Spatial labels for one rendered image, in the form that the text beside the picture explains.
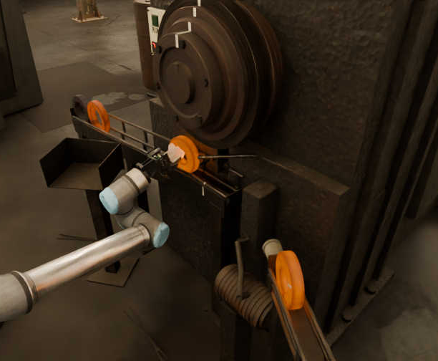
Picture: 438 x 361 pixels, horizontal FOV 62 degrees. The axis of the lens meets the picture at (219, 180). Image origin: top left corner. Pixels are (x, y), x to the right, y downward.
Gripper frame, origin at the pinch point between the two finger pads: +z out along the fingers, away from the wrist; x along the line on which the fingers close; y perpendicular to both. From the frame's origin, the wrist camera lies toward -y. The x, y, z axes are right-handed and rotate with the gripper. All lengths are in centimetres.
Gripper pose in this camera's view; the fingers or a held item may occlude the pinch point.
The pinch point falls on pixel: (183, 150)
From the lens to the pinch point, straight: 147.2
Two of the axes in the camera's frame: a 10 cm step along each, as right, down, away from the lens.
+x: -6.8, -4.1, 6.0
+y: -2.0, -6.9, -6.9
